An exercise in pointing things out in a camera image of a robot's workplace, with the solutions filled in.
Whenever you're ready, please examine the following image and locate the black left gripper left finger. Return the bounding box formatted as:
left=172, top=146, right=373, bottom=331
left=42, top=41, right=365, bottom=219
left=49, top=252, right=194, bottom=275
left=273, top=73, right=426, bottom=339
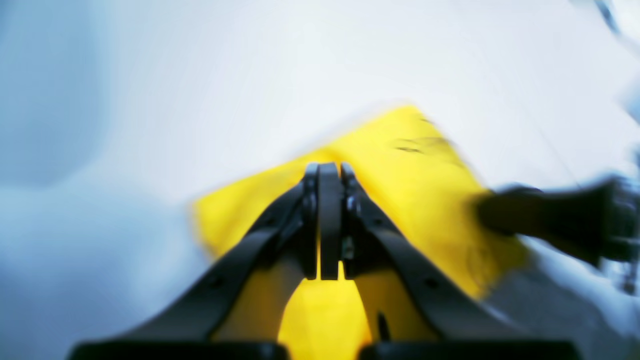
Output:
left=70, top=164, right=320, bottom=360

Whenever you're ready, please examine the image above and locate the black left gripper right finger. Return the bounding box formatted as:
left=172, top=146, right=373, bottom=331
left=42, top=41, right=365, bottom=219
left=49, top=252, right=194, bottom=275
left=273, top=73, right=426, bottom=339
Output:
left=320, top=162, right=580, bottom=360

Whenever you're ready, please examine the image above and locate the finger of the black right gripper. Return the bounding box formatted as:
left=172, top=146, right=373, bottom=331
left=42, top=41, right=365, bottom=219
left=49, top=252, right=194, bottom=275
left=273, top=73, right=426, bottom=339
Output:
left=475, top=177, right=639, bottom=267

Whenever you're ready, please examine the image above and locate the orange yellow T-shirt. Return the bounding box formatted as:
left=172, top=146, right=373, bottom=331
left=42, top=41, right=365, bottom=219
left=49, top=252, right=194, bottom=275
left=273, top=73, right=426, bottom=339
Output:
left=194, top=105, right=530, bottom=360

